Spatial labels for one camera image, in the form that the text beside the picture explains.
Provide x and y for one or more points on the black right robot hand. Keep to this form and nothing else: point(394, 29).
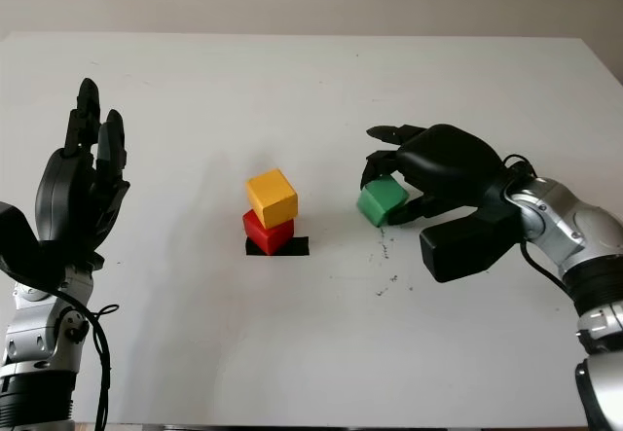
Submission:
point(448, 163)

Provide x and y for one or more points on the yellow wooden block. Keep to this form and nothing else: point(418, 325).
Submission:
point(272, 197)

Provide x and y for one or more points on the red wooden block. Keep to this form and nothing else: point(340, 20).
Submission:
point(265, 239)

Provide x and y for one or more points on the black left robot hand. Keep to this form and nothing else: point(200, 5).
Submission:
point(73, 197)

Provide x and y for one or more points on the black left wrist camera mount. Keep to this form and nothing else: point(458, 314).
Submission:
point(19, 246)

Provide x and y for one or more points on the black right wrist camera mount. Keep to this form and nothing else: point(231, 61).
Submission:
point(462, 246)

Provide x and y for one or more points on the green wooden block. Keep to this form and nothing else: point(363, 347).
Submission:
point(382, 200)

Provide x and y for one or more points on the black tape mark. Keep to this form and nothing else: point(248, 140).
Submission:
point(299, 247)

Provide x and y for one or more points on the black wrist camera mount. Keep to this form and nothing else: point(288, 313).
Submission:
point(462, 246)
point(19, 246)

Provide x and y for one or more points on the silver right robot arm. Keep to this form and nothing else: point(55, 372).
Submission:
point(574, 236)

